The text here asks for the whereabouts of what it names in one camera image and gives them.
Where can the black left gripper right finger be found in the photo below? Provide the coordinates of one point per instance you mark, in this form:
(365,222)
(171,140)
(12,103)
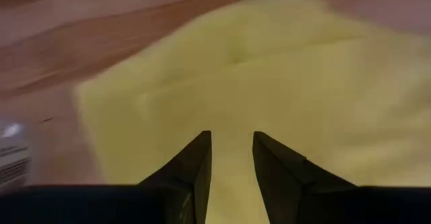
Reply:
(279,170)

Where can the yellow garment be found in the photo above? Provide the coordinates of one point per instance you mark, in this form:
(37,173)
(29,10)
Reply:
(269,82)

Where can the clear spray bottle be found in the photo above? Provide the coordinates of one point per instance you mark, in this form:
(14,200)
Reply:
(13,163)

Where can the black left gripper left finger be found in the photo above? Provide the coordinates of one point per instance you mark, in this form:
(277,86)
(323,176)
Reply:
(198,163)

